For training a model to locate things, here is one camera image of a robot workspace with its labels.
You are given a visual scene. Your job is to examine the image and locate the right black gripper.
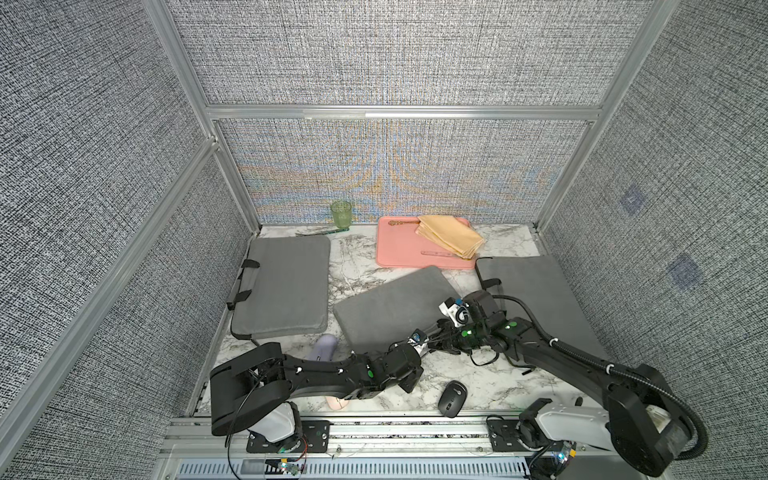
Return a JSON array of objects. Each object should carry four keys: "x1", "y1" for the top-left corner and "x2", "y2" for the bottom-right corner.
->
[{"x1": 424, "y1": 322, "x2": 490, "y2": 354}]

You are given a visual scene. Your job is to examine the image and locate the grey laptop bag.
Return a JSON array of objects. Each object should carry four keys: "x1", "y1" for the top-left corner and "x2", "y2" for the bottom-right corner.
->
[
  {"x1": 227, "y1": 236, "x2": 331, "y2": 341},
  {"x1": 475, "y1": 256, "x2": 608, "y2": 359},
  {"x1": 333, "y1": 266, "x2": 458, "y2": 353}
]

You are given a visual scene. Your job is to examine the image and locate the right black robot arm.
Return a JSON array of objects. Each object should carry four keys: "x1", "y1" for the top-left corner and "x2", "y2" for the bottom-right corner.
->
[{"x1": 430, "y1": 290, "x2": 709, "y2": 477}]

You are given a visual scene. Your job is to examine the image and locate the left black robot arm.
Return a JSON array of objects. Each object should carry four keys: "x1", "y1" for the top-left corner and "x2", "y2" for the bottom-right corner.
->
[{"x1": 209, "y1": 342, "x2": 428, "y2": 451}]

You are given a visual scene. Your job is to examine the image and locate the black computer mouse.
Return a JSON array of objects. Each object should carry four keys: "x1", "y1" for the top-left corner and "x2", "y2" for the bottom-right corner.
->
[{"x1": 438, "y1": 380, "x2": 468, "y2": 418}]

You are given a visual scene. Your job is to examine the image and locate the pink computer mouse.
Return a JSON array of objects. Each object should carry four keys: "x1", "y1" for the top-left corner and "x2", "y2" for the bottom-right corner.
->
[{"x1": 326, "y1": 396, "x2": 349, "y2": 411}]

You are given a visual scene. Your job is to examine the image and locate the lilac computer mouse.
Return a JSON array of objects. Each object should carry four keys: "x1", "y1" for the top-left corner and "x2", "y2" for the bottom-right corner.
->
[{"x1": 307, "y1": 334, "x2": 338, "y2": 362}]

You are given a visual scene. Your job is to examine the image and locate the pink laptop sleeve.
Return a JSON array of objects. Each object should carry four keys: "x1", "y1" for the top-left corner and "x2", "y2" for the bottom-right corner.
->
[{"x1": 375, "y1": 216, "x2": 475, "y2": 270}]

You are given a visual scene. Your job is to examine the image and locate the folded yellow cloth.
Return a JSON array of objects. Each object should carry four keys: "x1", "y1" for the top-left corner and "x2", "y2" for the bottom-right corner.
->
[{"x1": 416, "y1": 215, "x2": 485, "y2": 260}]

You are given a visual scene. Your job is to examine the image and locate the green pen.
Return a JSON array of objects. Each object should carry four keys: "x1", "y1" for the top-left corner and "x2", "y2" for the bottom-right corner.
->
[{"x1": 295, "y1": 227, "x2": 350, "y2": 237}]

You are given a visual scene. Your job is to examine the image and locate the green glass cup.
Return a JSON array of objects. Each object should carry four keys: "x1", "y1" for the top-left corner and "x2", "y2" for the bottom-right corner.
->
[{"x1": 330, "y1": 200, "x2": 352, "y2": 230}]

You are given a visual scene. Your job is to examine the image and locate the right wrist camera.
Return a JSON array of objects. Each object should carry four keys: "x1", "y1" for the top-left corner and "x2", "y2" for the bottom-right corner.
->
[{"x1": 439, "y1": 297, "x2": 472, "y2": 328}]

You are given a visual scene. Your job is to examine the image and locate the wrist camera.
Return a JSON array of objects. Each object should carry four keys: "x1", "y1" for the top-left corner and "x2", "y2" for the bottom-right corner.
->
[
  {"x1": 439, "y1": 297, "x2": 472, "y2": 328},
  {"x1": 408, "y1": 329, "x2": 429, "y2": 357}
]

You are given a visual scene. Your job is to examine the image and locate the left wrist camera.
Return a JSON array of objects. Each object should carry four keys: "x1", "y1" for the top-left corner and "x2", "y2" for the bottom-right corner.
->
[{"x1": 408, "y1": 329, "x2": 429, "y2": 357}]

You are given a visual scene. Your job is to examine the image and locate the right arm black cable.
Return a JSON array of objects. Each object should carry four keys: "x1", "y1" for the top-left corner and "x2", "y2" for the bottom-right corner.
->
[{"x1": 491, "y1": 293, "x2": 710, "y2": 462}]

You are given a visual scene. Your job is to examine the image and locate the aluminium front rail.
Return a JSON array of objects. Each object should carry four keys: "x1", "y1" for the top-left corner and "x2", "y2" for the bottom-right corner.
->
[{"x1": 152, "y1": 415, "x2": 667, "y2": 480}]

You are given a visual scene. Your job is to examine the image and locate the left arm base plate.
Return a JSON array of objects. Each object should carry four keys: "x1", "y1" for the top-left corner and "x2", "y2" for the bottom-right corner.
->
[{"x1": 246, "y1": 420, "x2": 331, "y2": 455}]

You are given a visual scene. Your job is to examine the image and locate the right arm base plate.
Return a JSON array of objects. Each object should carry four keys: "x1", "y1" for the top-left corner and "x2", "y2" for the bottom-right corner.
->
[{"x1": 485, "y1": 415, "x2": 527, "y2": 453}]

